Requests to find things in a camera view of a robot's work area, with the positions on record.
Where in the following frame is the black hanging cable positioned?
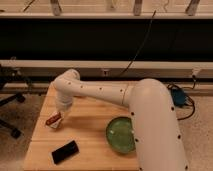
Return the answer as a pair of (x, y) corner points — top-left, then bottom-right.
(118, 9), (157, 77)

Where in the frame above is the green bowl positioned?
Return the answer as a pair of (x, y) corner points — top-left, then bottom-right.
(105, 116), (135, 154)

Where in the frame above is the blue box on floor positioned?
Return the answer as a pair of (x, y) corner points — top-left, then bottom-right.
(171, 89), (186, 107)

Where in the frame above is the white sponge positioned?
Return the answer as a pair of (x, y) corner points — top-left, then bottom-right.
(46, 120), (62, 129)

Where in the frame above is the black rectangular block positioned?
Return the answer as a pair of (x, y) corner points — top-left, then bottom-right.
(52, 141), (79, 164)

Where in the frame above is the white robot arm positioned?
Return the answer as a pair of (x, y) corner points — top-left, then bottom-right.
(53, 69), (189, 171)

